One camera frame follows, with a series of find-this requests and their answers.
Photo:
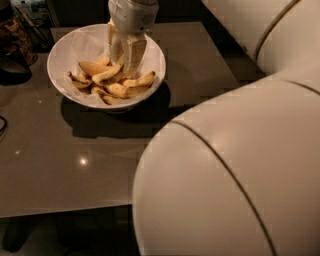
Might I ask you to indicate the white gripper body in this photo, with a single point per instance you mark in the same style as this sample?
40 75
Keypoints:
132 17

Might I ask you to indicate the lower right banana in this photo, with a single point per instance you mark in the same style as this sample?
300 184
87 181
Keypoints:
125 92

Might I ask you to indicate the upper left spotted banana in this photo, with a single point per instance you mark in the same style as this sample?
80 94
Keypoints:
104 61

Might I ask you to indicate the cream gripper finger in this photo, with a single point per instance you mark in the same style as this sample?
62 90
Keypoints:
133 46
115 41

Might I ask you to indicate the small left banana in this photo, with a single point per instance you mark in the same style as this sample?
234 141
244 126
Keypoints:
80 81

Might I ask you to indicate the large orange-yellow banana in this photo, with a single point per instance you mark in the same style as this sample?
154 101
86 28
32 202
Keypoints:
92 69

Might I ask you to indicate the white paper bowl liner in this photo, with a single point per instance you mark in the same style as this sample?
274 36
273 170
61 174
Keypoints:
83 43

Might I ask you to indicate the long spotted banana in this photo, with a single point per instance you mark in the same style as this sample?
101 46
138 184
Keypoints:
110 73

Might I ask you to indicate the dark cabinet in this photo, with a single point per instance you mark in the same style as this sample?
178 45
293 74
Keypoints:
77 13

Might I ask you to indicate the black wire basket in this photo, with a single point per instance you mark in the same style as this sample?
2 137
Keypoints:
41 37

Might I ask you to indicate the patterned brown jar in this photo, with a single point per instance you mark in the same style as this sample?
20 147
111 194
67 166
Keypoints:
12 30

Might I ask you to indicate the small banana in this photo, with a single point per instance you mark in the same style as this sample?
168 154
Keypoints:
144 81
80 81

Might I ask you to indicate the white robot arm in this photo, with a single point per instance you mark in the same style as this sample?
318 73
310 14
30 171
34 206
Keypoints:
239 175

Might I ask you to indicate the small right banana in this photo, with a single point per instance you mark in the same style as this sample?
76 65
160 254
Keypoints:
144 81

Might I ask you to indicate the black kettle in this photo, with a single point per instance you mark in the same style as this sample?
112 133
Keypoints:
13 68

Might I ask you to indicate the white bowl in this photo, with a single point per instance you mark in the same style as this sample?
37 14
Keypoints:
156 60

